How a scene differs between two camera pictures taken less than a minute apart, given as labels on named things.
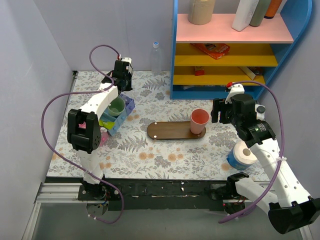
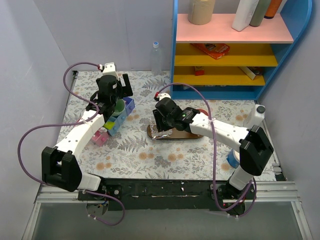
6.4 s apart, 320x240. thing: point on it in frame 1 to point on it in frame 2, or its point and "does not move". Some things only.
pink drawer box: [105, 136] does not move
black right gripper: [217, 111] to [157, 121]
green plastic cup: [117, 106] does not move
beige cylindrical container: [200, 12] does not move
